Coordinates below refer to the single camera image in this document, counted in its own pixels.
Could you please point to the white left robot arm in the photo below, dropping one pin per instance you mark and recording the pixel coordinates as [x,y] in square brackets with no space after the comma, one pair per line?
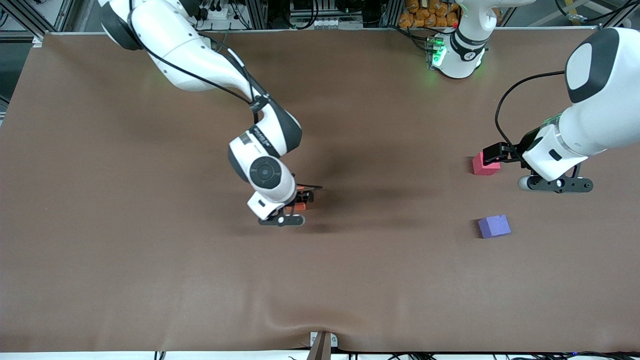
[610,100]

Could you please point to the aluminium frame profile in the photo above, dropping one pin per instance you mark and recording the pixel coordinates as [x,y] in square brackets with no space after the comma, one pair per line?
[30,22]
[617,15]

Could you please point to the green-lit circuit board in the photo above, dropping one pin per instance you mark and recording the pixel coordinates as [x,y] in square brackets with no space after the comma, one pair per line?
[436,52]

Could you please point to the white terminal strip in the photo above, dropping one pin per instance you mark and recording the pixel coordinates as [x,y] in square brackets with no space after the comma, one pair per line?
[325,23]

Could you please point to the brown table mat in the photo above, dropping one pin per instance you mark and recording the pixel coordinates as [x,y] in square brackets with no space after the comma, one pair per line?
[380,275]

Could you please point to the aluminium post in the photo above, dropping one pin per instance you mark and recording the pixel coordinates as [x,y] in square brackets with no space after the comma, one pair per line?
[256,15]
[392,14]

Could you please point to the grey metal bracket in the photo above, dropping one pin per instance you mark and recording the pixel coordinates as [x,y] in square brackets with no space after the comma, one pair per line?
[314,340]

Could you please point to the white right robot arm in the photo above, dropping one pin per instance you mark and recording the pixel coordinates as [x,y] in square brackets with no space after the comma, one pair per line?
[175,40]

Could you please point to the white power strip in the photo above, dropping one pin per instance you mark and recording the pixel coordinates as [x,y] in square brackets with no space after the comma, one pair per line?
[220,14]

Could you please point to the red foam block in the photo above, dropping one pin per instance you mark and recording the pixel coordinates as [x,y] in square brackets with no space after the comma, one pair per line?
[482,167]

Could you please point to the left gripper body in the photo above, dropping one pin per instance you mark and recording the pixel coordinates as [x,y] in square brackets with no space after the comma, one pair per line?
[526,140]

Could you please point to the purple foam block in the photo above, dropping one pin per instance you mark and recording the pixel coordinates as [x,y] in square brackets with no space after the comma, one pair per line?
[494,226]

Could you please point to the orange foam block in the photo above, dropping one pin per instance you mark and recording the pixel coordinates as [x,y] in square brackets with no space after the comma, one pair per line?
[299,206]

